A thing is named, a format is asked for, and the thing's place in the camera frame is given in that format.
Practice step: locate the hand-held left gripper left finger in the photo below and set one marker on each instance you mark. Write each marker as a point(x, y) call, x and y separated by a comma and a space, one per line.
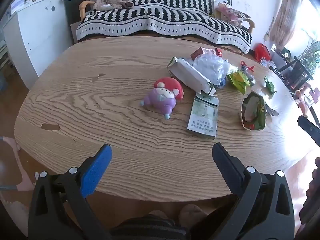
point(96, 170)

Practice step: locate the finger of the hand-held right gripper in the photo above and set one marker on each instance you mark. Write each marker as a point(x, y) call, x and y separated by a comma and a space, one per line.
point(310, 128)

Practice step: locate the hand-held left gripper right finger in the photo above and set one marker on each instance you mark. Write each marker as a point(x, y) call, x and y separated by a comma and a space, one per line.
point(226, 165)

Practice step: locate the person's right hand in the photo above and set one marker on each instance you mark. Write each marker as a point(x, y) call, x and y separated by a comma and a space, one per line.
point(315, 180)

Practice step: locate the pink plastic toy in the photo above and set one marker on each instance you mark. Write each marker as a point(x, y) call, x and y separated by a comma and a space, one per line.
point(303, 102)

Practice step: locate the flat white green carton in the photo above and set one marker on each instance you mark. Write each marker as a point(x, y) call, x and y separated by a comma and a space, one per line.
point(202, 120)

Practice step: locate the pink slipper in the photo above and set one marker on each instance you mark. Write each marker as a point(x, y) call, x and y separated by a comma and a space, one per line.
point(158, 215)
point(192, 212)

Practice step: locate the green toy car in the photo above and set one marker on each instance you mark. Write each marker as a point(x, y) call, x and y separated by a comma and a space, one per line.
point(270, 86)

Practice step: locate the black chair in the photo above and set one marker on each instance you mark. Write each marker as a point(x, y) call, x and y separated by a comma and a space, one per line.
point(300, 67)

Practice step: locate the green potted plant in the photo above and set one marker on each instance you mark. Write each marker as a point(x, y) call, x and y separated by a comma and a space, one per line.
point(312, 55)

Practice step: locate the blue clear candy wrapper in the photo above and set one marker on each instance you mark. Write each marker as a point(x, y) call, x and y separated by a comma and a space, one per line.
point(249, 78)

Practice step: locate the pink stool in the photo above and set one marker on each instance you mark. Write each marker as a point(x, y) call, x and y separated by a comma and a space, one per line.
point(15, 155)

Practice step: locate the yellow green snack wrapper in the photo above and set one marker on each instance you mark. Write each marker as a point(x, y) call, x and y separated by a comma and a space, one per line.
point(238, 81)

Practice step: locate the red bag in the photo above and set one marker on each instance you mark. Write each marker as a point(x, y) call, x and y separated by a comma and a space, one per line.
point(262, 52)

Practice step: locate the purple toy with red cap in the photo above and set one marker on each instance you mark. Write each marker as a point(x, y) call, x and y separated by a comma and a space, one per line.
point(162, 97)

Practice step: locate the long white carton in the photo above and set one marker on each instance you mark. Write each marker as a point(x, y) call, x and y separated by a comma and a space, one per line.
point(190, 73)

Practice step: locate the white plastic bag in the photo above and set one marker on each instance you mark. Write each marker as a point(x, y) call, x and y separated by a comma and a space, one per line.
point(212, 66)

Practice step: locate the brown curtain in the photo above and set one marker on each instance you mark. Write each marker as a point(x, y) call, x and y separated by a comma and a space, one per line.
point(287, 17)

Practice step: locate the red white packet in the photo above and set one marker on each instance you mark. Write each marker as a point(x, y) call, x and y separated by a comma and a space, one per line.
point(215, 51)

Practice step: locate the small red box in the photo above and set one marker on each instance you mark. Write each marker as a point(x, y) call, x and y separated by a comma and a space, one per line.
point(197, 53)

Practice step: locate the pink printed bags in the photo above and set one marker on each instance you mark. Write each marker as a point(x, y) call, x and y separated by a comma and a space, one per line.
point(230, 12)

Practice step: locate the white cabinet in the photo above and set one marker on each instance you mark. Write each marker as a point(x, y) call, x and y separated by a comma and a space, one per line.
point(37, 35)

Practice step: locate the black white striped blanket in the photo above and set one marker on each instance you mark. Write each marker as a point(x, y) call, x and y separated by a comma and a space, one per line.
point(162, 17)

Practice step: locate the black speaker box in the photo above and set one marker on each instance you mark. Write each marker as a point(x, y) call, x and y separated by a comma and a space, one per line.
point(75, 10)

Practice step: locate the wooden sofa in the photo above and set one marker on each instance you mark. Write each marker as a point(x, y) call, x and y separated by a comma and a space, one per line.
point(86, 5)

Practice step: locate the brown cloth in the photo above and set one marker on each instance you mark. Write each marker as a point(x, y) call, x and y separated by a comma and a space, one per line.
point(112, 0)

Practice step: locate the white paper sheet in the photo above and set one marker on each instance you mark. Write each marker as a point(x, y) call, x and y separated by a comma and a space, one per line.
point(18, 2)

